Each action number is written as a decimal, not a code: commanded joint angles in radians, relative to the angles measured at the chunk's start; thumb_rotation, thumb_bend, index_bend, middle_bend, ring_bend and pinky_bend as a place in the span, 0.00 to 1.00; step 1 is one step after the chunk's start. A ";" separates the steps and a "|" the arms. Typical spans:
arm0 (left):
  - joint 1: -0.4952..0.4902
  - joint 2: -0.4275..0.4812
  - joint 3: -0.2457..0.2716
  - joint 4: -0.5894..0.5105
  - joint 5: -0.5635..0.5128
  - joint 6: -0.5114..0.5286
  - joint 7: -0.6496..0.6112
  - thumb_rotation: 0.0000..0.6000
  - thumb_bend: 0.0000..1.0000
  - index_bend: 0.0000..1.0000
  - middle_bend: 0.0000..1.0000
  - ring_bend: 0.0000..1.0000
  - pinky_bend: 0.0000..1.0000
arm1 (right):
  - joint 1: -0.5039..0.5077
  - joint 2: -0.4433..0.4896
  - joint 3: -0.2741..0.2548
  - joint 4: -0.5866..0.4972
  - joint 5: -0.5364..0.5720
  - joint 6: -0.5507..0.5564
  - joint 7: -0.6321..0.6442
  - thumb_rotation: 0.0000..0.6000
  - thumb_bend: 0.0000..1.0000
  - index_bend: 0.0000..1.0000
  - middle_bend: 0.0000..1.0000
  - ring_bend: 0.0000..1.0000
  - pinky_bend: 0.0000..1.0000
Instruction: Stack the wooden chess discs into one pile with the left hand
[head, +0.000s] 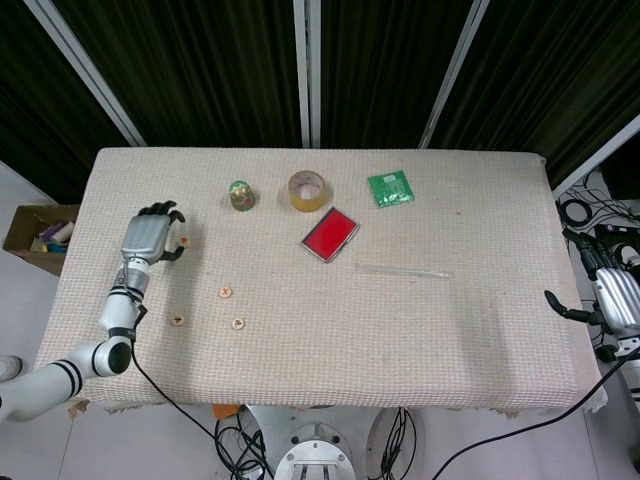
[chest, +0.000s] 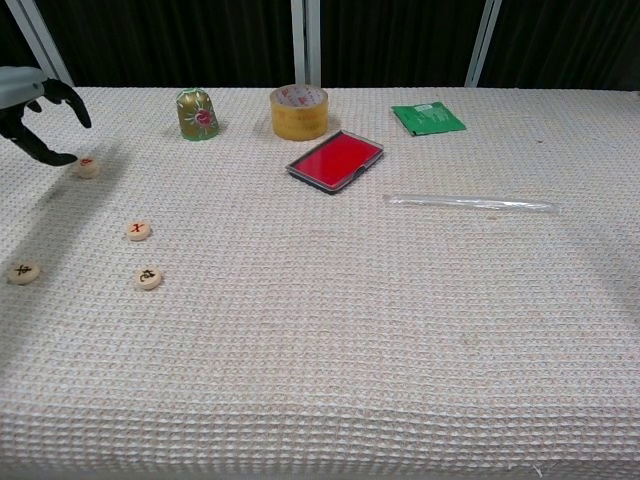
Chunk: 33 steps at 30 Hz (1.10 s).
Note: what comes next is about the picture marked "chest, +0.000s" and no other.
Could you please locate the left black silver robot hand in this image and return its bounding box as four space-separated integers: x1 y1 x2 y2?
0 67 93 167

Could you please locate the gold green bell-shaped ornament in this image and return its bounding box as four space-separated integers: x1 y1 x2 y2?
175 87 221 142

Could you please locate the yellow packing tape roll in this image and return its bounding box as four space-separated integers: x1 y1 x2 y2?
269 83 330 142

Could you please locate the red ink pad case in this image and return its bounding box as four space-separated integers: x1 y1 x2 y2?
285 128 385 196

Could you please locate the beige waffle tablecloth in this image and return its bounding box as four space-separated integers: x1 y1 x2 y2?
0 85 640 480

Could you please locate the green foil packet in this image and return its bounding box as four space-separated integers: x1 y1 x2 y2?
391 101 468 137

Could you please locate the clear wrapped straw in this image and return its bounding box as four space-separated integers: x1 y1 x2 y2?
383 193 561 216

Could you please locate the white frame post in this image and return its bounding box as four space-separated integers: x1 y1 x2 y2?
464 0 503 89
291 0 322 87
4 0 76 89

